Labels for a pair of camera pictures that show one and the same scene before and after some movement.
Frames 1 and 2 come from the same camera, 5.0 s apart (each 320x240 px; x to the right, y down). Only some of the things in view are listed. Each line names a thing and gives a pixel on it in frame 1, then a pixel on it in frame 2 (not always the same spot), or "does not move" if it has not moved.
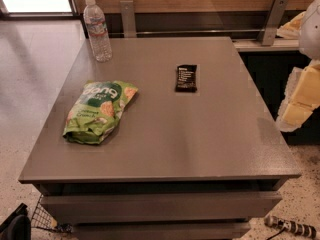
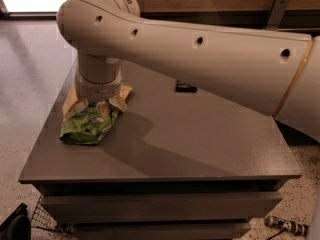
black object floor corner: x=17 y=226 does not move
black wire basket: x=41 y=218 does not move
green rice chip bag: x=97 y=110 does not move
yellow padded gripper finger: x=292 y=29 → x=100 y=78
